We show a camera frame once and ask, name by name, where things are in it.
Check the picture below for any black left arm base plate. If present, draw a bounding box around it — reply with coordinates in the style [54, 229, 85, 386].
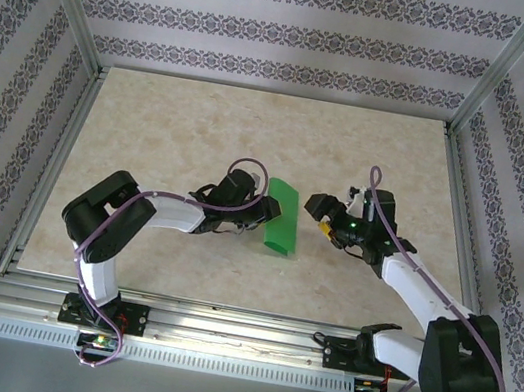
[58, 291, 152, 338]

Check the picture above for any aluminium mounting rail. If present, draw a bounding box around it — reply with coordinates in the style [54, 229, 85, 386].
[0, 267, 512, 392]

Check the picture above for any small controller board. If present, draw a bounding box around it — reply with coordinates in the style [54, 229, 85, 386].
[75, 330, 122, 353]
[355, 377, 390, 392]

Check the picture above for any green paper sheet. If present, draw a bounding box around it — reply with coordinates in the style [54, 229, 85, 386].
[255, 175, 310, 259]

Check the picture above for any slotted grey cable duct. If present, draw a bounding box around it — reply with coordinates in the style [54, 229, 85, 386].
[0, 315, 359, 392]

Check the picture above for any aluminium side rail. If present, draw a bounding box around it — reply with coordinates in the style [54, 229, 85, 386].
[406, 125, 524, 356]
[0, 53, 112, 289]

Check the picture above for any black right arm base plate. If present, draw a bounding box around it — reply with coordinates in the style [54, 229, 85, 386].
[320, 333, 402, 382]

